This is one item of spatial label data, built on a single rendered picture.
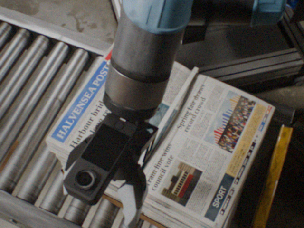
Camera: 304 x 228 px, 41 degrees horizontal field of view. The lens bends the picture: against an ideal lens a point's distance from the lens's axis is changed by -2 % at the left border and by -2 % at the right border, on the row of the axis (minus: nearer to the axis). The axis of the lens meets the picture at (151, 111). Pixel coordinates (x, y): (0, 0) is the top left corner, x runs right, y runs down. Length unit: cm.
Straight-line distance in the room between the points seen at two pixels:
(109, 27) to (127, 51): 183
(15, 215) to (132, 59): 65
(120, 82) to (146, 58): 5
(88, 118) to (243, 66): 119
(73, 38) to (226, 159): 63
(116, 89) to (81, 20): 186
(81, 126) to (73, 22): 156
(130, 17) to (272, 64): 154
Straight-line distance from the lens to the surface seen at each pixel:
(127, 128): 52
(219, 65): 190
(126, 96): 49
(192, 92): 86
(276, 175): 105
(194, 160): 79
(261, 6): 57
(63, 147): 82
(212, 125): 83
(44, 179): 106
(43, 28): 128
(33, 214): 103
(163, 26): 45
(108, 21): 233
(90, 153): 51
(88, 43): 123
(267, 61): 197
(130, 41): 46
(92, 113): 84
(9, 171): 108
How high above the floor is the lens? 176
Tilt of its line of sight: 62 degrees down
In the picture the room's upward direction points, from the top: 3 degrees clockwise
